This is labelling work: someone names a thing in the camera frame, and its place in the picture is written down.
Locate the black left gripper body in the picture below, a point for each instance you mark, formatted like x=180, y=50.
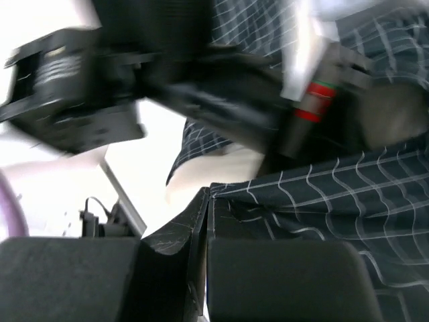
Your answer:
x=163, y=51

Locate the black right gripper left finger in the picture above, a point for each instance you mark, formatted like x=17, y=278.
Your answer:
x=187, y=229

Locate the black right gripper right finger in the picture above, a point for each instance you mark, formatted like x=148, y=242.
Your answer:
x=232, y=219

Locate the cream pillow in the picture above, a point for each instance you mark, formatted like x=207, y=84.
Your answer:
x=231, y=164

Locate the dark checked pillowcase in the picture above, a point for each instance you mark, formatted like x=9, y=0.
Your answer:
x=378, y=200

